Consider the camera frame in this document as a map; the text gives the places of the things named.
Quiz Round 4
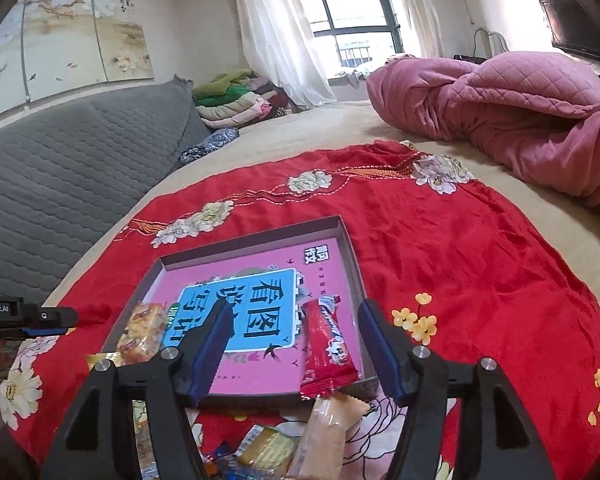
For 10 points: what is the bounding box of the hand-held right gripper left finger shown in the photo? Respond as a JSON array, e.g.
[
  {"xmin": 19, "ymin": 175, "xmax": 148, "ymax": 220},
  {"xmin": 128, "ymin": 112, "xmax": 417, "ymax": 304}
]
[{"xmin": 40, "ymin": 302, "xmax": 236, "ymax": 480}]

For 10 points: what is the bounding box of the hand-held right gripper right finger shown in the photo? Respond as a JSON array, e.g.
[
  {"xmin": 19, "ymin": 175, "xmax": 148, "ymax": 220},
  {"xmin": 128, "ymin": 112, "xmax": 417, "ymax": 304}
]
[{"xmin": 357, "ymin": 299, "xmax": 556, "ymax": 480}]

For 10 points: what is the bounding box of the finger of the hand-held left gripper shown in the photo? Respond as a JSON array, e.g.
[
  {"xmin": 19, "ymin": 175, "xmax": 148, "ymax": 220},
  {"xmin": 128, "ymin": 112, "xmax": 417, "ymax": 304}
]
[{"xmin": 22, "ymin": 307, "xmax": 79, "ymax": 337}]

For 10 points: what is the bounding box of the red snack packet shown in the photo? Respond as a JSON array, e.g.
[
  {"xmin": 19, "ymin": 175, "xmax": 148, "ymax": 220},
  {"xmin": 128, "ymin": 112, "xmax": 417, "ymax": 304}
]
[{"xmin": 299, "ymin": 296, "xmax": 361, "ymax": 401}]

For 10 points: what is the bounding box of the shallow grey box pink print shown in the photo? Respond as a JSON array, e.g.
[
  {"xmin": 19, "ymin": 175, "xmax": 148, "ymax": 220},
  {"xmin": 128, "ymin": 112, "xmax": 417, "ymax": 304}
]
[{"xmin": 100, "ymin": 215, "xmax": 381, "ymax": 408}]

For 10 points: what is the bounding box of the peach snack packet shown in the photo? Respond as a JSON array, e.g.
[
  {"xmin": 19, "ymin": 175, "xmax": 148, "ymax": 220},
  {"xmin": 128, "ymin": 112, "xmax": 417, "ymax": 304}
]
[{"xmin": 287, "ymin": 392, "xmax": 371, "ymax": 480}]

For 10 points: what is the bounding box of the yellow snack packet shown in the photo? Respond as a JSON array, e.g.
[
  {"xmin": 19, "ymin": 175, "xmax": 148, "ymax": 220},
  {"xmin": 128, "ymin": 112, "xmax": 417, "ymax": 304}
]
[{"xmin": 235, "ymin": 425, "xmax": 301, "ymax": 478}]

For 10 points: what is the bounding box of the clear puffed snack packet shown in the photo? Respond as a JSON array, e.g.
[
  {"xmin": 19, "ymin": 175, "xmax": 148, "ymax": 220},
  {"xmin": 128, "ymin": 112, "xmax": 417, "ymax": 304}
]
[{"xmin": 115, "ymin": 302, "xmax": 166, "ymax": 366}]

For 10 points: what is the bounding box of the blue snack packet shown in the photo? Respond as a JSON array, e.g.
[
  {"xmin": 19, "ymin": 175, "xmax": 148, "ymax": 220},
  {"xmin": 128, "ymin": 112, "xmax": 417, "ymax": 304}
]
[{"xmin": 202, "ymin": 442, "xmax": 241, "ymax": 480}]

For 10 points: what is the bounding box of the red floral blanket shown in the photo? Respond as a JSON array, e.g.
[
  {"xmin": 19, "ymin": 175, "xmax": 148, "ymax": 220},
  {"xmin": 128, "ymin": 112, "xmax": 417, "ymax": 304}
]
[{"xmin": 0, "ymin": 140, "xmax": 600, "ymax": 480}]

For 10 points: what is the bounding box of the grey quilted headboard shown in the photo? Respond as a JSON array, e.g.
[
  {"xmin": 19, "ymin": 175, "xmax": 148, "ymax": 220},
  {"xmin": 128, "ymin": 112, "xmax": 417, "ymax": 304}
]
[{"xmin": 0, "ymin": 77, "xmax": 213, "ymax": 306}]

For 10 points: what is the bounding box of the blue patterned cloth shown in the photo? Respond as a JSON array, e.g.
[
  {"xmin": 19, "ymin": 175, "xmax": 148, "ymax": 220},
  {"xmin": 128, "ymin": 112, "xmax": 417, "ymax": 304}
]
[{"xmin": 179, "ymin": 127, "xmax": 241, "ymax": 166}]

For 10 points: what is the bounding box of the beige bed sheet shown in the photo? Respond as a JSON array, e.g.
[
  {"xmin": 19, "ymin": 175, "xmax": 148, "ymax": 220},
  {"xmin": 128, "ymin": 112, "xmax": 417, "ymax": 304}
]
[{"xmin": 45, "ymin": 100, "xmax": 600, "ymax": 306}]

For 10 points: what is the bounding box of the stack of folded clothes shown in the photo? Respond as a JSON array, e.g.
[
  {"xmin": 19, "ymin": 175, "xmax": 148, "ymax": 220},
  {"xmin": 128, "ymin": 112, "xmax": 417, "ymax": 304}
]
[{"xmin": 192, "ymin": 69, "xmax": 293, "ymax": 131}]

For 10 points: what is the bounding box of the pink quilt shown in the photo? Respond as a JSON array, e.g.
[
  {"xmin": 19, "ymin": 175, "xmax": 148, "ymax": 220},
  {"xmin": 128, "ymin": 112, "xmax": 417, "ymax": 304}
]
[{"xmin": 366, "ymin": 52, "xmax": 600, "ymax": 211}]

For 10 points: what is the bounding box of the white sheer curtain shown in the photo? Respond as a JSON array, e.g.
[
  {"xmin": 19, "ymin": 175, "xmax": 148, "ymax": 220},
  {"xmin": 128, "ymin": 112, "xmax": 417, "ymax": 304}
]
[
  {"xmin": 227, "ymin": 0, "xmax": 337, "ymax": 108},
  {"xmin": 377, "ymin": 0, "xmax": 461, "ymax": 58}
]

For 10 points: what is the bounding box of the dark framed window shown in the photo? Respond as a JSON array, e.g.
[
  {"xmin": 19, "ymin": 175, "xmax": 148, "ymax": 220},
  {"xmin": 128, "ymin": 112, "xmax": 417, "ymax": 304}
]
[{"xmin": 289, "ymin": 0, "xmax": 406, "ymax": 68}]

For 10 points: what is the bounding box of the black flat television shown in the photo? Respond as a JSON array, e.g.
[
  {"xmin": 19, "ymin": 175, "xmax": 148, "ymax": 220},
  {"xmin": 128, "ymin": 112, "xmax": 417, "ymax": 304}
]
[{"xmin": 539, "ymin": 0, "xmax": 600, "ymax": 66}]

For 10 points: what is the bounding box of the blossom wall painting panel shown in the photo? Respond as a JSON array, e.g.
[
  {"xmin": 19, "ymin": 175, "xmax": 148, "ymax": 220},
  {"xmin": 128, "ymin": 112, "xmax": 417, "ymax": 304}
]
[
  {"xmin": 90, "ymin": 0, "xmax": 156, "ymax": 83},
  {"xmin": 22, "ymin": 0, "xmax": 106, "ymax": 96},
  {"xmin": 0, "ymin": 0, "xmax": 31, "ymax": 111}
]

